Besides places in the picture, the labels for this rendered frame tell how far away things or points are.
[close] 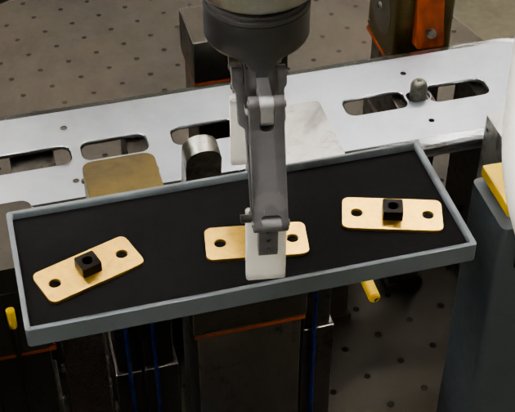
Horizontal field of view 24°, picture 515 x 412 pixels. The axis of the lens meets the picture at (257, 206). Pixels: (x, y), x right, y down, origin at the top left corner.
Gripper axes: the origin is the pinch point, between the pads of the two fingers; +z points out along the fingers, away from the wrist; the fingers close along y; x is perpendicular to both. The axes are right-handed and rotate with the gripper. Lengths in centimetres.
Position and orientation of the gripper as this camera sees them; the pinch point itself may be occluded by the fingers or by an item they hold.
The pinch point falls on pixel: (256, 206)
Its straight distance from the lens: 95.3
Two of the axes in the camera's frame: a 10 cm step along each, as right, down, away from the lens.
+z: 0.0, 7.4, 6.7
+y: -1.0, -6.7, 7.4
